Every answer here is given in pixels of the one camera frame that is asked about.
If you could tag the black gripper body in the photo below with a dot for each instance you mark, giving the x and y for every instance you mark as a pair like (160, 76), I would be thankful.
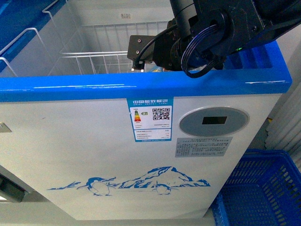
(167, 51)

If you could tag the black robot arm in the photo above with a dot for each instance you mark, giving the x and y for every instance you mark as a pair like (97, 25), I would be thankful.
(239, 25)

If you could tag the energy efficiency label sticker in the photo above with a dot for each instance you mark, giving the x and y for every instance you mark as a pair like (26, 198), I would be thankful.
(151, 118)

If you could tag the grey oval control panel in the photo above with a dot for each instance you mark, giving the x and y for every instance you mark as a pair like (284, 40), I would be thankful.
(213, 122)

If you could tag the white blue chest freezer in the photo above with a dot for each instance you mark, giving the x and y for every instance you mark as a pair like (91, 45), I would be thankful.
(70, 137)

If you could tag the white pleated curtain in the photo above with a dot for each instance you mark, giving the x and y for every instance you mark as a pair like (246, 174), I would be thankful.
(284, 131)

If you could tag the blue plastic shopping basket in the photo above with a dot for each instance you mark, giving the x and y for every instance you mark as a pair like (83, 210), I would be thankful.
(264, 189)

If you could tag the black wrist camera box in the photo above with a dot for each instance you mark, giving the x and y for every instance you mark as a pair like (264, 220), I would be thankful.
(136, 44)

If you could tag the white wire freezer basket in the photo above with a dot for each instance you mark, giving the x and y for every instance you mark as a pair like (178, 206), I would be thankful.
(94, 34)

